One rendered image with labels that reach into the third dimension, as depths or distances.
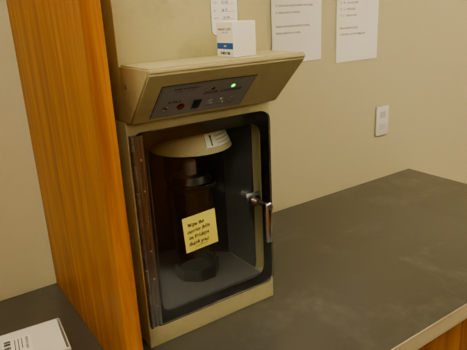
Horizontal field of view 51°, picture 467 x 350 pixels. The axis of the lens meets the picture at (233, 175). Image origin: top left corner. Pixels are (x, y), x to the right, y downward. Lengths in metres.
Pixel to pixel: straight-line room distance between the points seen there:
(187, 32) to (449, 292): 0.84
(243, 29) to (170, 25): 0.13
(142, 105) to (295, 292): 0.63
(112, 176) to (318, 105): 1.08
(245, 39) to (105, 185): 0.35
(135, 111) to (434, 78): 1.61
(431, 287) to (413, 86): 1.05
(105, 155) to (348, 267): 0.77
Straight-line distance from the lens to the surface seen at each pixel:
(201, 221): 1.00
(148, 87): 0.79
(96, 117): 0.77
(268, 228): 1.04
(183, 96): 0.85
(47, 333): 1.13
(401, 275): 1.33
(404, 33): 2.06
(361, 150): 1.96
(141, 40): 0.89
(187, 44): 0.93
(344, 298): 1.22
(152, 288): 1.00
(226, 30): 0.90
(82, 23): 0.76
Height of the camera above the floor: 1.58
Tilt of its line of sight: 18 degrees down
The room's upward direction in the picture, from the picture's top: 3 degrees counter-clockwise
